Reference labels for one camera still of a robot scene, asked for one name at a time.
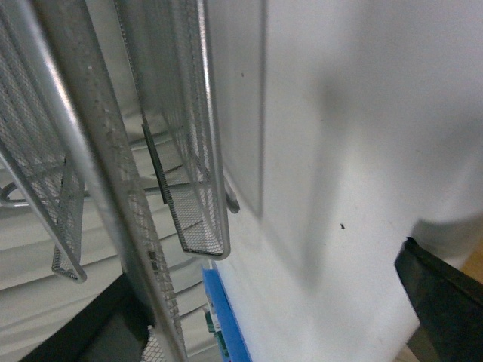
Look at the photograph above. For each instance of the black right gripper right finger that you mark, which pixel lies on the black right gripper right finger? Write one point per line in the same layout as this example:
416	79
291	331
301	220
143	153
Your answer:
447	302

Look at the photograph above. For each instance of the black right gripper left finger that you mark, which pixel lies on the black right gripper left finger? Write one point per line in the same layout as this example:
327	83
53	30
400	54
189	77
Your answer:
113	327

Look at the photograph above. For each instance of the silver mesh paper rack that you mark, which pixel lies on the silver mesh paper rack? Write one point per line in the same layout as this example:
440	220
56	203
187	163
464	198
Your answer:
64	140

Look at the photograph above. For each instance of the blue plastic tray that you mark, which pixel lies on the blue plastic tray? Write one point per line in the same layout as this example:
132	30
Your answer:
218	303

